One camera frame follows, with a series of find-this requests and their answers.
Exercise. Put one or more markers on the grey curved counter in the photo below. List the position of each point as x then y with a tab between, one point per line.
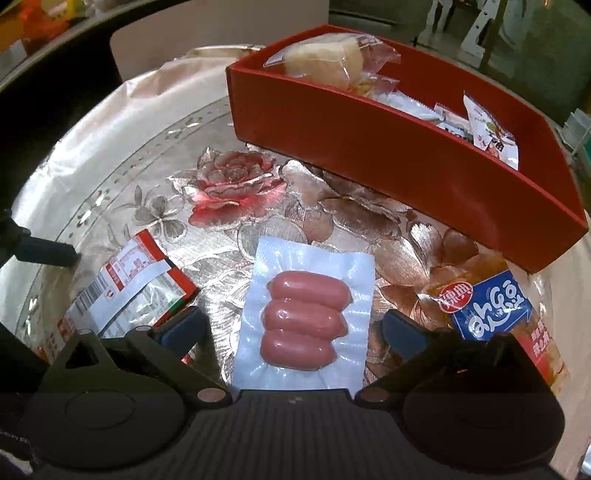
152	41

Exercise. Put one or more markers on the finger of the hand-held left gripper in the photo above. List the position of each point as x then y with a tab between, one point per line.
46	252

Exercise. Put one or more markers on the red cardboard box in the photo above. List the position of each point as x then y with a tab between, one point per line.
369	152

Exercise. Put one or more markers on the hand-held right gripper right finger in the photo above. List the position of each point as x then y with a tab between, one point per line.
406	334

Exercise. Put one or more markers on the white snack packet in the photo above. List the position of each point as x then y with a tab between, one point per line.
406	105

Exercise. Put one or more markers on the clear packet of yellow snack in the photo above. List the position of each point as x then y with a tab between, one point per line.
318	60

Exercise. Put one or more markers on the floral tablecloth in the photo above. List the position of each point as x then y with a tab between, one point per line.
221	184

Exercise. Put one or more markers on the white packet with black print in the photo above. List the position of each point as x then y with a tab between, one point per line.
455	123

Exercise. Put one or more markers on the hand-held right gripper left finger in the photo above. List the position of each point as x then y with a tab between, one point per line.
184	330

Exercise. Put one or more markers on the red snack packet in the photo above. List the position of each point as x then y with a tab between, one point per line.
134	286

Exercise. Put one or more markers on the white perforated board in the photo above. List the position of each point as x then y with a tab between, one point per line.
480	27

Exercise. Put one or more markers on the white packet with red print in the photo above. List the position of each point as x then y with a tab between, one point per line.
489	124

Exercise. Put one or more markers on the orange packet with blue label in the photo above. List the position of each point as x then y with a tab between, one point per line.
491	314

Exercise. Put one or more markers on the clear packet of pastry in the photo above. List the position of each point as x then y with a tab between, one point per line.
369	86

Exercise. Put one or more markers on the grey sofa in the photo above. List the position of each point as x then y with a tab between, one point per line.
378	11

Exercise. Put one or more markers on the vacuum pack of sausages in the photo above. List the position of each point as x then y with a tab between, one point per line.
300	314

